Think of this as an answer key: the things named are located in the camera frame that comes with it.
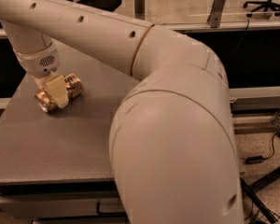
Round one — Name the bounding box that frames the black metal floor stand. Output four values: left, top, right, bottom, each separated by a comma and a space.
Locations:
242, 161, 280, 224

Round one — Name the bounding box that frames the metal glass bracket right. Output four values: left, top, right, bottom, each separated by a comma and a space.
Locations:
207, 0, 226, 28

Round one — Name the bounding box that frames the black drawer handle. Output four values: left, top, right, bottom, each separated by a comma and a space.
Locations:
96, 202, 126, 217

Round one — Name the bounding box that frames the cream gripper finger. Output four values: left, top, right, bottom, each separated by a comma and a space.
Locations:
44, 75, 69, 108

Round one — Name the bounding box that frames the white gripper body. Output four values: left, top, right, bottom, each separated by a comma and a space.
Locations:
15, 43, 60, 88

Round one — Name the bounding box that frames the orange soda can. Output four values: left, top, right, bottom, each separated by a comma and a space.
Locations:
35, 73, 83, 112

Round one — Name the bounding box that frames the metal glass bracket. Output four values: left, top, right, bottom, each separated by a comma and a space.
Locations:
134, 0, 145, 20
207, 0, 226, 28

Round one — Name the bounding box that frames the grey drawer cabinet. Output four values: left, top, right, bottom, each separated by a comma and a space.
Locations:
0, 44, 137, 224

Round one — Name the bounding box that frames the metal glass bracket middle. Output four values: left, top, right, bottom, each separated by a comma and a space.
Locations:
134, 0, 145, 20

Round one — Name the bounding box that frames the black power adapter cable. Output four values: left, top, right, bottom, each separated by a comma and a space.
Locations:
245, 131, 280, 165

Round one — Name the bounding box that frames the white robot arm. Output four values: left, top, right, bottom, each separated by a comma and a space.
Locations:
0, 0, 244, 224

